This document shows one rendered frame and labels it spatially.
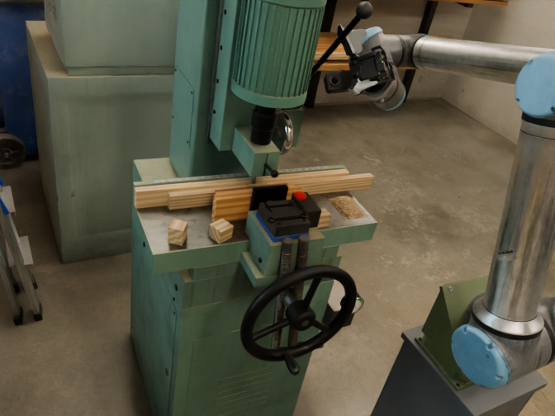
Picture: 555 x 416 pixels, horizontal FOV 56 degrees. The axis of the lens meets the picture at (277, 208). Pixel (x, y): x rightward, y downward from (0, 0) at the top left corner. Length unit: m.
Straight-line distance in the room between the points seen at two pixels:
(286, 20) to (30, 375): 1.55
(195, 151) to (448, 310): 0.81
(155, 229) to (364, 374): 1.26
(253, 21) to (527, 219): 0.68
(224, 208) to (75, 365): 1.07
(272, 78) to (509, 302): 0.69
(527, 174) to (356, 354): 1.36
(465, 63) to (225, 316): 0.87
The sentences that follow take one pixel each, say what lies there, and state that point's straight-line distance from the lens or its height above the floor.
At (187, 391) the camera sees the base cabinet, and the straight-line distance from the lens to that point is 1.58.
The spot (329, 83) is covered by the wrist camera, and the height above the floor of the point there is 1.22.
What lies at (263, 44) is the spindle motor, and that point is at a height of 1.33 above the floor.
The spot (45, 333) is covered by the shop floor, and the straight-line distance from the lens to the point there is 2.24.
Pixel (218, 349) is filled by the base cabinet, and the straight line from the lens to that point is 1.47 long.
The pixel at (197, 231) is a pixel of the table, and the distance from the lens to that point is 1.23.
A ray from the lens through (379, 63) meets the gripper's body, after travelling 1.25.
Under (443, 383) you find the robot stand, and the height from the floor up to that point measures 0.54.
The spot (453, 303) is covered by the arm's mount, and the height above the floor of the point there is 0.74.
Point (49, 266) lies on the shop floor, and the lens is 2.52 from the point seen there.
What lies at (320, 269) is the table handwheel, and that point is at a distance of 1.11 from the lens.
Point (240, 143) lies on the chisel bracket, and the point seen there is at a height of 1.05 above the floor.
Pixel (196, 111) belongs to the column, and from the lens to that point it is 1.40.
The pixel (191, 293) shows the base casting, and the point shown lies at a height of 0.76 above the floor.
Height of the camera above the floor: 1.65
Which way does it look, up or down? 34 degrees down
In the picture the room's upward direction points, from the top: 12 degrees clockwise
